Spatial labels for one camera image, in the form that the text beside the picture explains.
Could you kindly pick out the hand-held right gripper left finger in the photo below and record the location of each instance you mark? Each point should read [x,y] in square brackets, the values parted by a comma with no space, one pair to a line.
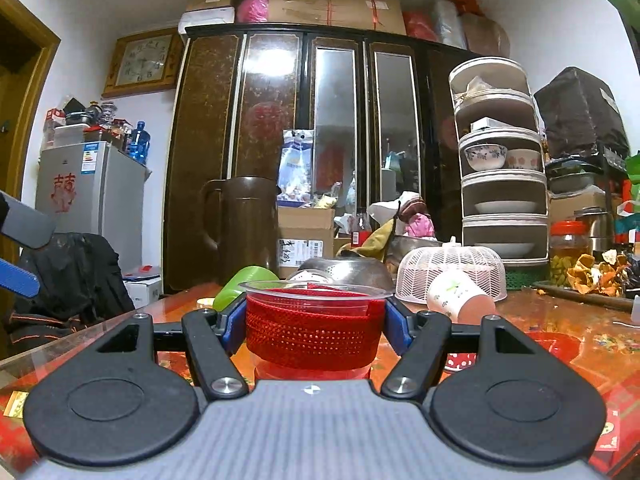
[233,329]

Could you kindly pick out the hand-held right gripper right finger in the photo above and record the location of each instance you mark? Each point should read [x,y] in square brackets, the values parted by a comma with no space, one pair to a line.
[398,329]

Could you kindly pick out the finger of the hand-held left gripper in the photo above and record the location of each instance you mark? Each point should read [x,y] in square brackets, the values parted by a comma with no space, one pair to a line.
[17,277]
[25,222]

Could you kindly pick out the clear plastic cup red sleeve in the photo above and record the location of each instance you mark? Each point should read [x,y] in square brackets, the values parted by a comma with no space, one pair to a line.
[310,330]

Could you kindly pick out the green plastic cup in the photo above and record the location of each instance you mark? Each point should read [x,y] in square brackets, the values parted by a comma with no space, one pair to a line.
[240,285]

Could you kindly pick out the white paper cup green print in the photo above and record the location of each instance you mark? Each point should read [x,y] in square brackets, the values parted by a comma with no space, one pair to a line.
[457,297]

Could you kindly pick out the black jacket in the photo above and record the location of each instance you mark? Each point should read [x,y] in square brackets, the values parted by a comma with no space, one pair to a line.
[70,280]

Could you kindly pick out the metal bowl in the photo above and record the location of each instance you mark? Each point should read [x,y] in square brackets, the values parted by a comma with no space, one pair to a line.
[350,272]

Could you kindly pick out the small silver fridge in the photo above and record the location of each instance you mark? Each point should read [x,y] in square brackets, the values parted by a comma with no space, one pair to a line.
[100,195]

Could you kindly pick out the white plastic food cover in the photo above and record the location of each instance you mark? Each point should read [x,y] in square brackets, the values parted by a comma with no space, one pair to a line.
[440,260]

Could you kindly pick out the yellow brown cloth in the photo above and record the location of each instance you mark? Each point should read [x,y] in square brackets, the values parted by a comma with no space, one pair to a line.
[380,240]

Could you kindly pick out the white storage box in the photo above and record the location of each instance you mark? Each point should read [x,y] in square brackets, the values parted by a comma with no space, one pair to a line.
[145,287]

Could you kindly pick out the red drink bottle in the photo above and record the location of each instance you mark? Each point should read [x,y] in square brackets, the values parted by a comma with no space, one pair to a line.
[361,232]

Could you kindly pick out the brown plastic pitcher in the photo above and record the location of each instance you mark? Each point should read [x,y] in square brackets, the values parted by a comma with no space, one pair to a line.
[247,225]

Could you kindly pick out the pink knit hat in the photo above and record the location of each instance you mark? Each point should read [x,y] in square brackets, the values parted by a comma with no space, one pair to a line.
[417,217]

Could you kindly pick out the open cardboard box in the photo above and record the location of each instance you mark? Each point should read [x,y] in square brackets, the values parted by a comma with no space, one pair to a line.
[305,227]

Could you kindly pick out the glass decanter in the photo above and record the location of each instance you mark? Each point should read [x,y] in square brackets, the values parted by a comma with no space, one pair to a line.
[108,112]

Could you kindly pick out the blue water bottle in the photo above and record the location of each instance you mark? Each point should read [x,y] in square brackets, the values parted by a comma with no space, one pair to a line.
[140,144]

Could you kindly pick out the white plate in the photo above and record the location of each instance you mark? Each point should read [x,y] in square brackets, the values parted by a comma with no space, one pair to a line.
[505,207]

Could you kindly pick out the blue white snack bag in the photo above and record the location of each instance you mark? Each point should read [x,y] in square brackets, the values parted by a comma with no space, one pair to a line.
[296,165]

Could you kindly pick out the tiered covered dish rack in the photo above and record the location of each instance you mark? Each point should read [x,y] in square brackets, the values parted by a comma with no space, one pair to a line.
[500,185]

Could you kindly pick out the wooden tray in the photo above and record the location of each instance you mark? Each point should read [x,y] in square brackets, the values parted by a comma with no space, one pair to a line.
[575,294]

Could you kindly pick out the glass jar red lid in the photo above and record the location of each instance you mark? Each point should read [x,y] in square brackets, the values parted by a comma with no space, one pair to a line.
[569,255]

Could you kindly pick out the blue patterned ceramic bowl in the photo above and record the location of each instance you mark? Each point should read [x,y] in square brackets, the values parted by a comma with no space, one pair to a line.
[485,157]

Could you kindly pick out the dark brown wardrobe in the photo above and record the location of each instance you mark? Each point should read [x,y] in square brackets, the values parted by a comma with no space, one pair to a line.
[210,135]

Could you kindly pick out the dried orange peels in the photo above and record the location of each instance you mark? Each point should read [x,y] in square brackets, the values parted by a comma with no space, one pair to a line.
[600,275]

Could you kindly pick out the pink floral ceramic bowl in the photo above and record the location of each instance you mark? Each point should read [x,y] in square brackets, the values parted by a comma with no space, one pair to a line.
[525,160]

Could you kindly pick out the white flat box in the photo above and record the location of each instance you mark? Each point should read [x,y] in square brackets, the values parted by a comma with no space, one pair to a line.
[207,20]

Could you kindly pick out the black plastic bag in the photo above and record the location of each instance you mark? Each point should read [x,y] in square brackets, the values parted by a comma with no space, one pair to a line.
[580,115]

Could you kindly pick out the red plastic bag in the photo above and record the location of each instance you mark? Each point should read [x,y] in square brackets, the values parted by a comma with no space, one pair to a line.
[420,27]

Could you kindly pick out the brown wrapped bundle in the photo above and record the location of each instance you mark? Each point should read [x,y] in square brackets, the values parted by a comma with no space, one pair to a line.
[487,35]

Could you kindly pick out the clear plastic wrapped bundle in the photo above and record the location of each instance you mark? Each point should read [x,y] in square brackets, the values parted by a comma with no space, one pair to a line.
[449,24]

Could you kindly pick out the pink plastic bag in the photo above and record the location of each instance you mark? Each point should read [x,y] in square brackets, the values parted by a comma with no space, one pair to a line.
[252,9]

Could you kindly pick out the green bag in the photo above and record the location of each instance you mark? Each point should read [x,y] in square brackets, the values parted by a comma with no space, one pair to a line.
[622,2]

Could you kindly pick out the wooden door frame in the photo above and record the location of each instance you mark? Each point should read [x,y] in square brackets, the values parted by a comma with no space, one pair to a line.
[30,85]

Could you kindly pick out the wooden framed wall clock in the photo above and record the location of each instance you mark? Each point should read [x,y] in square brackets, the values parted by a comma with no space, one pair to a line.
[145,62]

